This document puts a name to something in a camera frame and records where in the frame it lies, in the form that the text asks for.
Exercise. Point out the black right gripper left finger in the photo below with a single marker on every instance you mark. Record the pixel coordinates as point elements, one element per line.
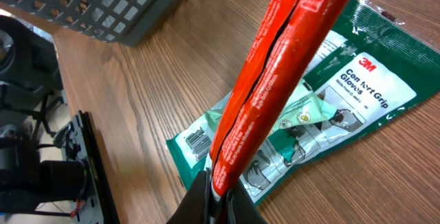
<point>193,208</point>

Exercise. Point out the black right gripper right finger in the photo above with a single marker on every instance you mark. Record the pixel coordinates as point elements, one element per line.
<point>240,208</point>

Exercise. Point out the mint green pouch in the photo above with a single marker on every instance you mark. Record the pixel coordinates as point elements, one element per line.
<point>303,107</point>

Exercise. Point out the green glove package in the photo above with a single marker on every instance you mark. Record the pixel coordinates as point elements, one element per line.
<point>371,70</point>

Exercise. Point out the grey plastic shopping basket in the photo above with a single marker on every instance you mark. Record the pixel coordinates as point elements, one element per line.
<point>110,21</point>

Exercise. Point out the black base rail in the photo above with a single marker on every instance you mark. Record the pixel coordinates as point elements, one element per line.
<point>94,204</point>

